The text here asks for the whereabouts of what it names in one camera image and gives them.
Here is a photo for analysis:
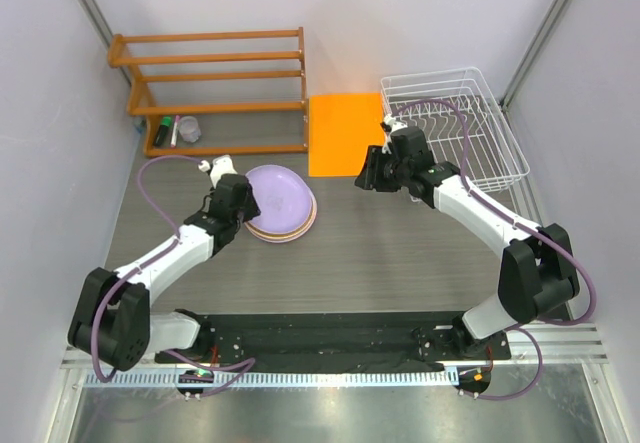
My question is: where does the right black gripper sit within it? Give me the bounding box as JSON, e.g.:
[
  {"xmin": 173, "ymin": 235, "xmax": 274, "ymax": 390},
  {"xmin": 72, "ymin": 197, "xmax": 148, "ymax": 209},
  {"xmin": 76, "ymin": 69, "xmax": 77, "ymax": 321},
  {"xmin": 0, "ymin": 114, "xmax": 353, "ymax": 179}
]
[{"xmin": 355, "ymin": 145, "xmax": 410, "ymax": 193}]

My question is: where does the yellow plate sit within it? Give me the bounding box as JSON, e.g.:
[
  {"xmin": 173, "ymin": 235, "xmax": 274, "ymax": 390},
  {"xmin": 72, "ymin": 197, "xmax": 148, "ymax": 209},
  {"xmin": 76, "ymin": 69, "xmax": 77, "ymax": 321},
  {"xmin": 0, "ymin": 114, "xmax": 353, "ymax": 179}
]
[{"xmin": 245, "ymin": 195, "xmax": 318, "ymax": 243}]

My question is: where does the pink plate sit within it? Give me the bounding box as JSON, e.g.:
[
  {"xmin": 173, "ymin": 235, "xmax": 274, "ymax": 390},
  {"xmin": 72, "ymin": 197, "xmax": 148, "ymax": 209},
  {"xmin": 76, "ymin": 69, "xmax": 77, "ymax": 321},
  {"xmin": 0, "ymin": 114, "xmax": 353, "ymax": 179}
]
[{"xmin": 250, "ymin": 197, "xmax": 318, "ymax": 244}]

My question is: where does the purple plate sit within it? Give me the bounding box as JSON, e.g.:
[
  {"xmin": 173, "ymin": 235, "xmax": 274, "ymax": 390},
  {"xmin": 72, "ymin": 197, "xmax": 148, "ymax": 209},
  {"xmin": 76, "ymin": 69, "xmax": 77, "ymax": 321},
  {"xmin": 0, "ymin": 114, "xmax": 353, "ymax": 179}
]
[{"xmin": 246, "ymin": 164, "xmax": 314, "ymax": 223}]

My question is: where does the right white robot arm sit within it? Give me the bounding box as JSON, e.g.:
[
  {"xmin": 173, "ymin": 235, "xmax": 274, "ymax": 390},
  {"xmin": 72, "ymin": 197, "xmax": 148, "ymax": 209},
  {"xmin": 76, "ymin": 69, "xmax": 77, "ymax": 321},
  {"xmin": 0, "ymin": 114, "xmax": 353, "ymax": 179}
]
[{"xmin": 355, "ymin": 124, "xmax": 580, "ymax": 358}]

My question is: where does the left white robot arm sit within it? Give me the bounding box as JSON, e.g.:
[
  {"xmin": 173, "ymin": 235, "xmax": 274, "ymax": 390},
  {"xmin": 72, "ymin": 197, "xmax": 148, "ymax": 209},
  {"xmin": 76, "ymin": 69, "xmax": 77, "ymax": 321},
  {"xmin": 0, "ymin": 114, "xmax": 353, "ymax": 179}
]
[{"xmin": 67, "ymin": 174, "xmax": 260, "ymax": 371}]

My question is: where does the orange folder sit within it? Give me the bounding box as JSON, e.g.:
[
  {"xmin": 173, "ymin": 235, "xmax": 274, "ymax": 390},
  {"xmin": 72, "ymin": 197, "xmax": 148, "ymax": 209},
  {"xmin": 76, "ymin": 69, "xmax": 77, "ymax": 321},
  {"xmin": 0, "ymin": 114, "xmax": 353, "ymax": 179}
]
[{"xmin": 308, "ymin": 93, "xmax": 385, "ymax": 177}]

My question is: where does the pink white marker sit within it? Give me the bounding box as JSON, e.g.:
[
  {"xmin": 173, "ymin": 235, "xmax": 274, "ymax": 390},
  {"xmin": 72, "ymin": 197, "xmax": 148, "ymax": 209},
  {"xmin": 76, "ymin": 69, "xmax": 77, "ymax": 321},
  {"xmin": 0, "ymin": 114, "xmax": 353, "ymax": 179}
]
[{"xmin": 170, "ymin": 115, "xmax": 181, "ymax": 149}]

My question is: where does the clear plastic cup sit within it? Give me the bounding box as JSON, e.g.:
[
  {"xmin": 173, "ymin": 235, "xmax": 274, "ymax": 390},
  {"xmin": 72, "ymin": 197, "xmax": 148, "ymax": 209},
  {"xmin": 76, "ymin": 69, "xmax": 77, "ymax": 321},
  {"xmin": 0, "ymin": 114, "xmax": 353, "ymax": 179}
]
[{"xmin": 178, "ymin": 116, "xmax": 201, "ymax": 143}]

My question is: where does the green highlighter marker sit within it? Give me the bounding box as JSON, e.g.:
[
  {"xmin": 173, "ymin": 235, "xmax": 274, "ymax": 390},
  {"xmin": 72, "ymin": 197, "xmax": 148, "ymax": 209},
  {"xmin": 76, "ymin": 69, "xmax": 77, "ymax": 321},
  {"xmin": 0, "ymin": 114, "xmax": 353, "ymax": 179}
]
[{"xmin": 152, "ymin": 116, "xmax": 172, "ymax": 147}]

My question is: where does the left controller board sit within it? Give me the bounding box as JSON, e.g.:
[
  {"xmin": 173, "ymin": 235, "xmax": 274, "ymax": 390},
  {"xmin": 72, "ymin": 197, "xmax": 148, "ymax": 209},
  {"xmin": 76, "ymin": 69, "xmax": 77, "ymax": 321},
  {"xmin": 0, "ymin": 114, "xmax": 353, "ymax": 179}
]
[{"xmin": 176, "ymin": 369, "xmax": 215, "ymax": 401}]

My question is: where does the controller board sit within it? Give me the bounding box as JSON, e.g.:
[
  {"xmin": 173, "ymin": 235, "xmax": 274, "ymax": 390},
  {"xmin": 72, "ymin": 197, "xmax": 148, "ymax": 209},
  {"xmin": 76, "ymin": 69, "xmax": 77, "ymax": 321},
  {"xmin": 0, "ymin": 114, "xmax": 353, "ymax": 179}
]
[
  {"xmin": 456, "ymin": 365, "xmax": 493, "ymax": 399},
  {"xmin": 176, "ymin": 369, "xmax": 215, "ymax": 401}
]

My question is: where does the right controller board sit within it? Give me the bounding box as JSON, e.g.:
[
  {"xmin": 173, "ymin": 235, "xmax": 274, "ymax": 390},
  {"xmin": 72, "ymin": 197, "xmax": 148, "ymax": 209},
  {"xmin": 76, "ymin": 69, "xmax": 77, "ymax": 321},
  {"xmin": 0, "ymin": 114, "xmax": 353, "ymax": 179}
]
[{"xmin": 456, "ymin": 365, "xmax": 493, "ymax": 399}]

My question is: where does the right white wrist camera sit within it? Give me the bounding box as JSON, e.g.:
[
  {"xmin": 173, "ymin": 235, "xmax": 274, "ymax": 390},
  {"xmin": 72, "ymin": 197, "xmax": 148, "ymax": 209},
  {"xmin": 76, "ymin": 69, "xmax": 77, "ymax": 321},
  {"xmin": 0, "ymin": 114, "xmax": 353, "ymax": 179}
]
[{"xmin": 381, "ymin": 114, "xmax": 407, "ymax": 154}]

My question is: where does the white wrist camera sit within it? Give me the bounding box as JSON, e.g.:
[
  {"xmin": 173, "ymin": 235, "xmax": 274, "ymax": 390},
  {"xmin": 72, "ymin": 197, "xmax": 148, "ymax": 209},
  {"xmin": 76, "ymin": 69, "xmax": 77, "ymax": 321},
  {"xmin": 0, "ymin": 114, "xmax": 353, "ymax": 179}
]
[
  {"xmin": 381, "ymin": 114, "xmax": 407, "ymax": 154},
  {"xmin": 198, "ymin": 155, "xmax": 237, "ymax": 188}
]

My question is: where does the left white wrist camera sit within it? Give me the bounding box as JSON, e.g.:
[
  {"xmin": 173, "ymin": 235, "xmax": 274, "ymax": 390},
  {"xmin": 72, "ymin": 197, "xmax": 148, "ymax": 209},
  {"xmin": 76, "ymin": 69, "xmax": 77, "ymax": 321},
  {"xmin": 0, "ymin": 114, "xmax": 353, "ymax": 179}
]
[{"xmin": 198, "ymin": 155, "xmax": 237, "ymax": 188}]

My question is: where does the white wire dish rack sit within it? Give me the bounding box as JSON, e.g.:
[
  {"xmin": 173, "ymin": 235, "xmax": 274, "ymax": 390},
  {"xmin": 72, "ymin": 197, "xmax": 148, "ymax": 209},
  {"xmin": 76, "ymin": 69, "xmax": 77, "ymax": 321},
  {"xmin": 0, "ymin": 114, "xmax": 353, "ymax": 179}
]
[{"xmin": 381, "ymin": 67, "xmax": 529, "ymax": 193}]

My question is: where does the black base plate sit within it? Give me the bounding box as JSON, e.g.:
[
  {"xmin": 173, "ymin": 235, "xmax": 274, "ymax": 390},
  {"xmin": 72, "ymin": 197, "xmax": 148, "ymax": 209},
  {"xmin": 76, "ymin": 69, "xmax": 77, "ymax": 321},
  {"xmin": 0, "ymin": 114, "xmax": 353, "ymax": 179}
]
[{"xmin": 180, "ymin": 311, "xmax": 511, "ymax": 374}]

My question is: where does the perforated cable duct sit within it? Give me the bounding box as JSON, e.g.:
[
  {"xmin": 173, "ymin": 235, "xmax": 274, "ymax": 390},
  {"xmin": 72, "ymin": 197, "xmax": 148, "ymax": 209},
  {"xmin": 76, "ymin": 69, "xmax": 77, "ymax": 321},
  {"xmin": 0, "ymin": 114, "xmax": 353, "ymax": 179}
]
[{"xmin": 109, "ymin": 367, "xmax": 458, "ymax": 389}]

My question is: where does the aluminium frame rail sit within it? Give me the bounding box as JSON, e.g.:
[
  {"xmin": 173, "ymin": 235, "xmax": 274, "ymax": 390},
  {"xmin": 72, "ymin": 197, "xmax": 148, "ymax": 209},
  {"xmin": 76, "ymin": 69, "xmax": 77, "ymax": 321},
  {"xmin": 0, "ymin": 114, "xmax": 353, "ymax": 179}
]
[{"xmin": 60, "ymin": 323, "xmax": 609, "ymax": 370}]

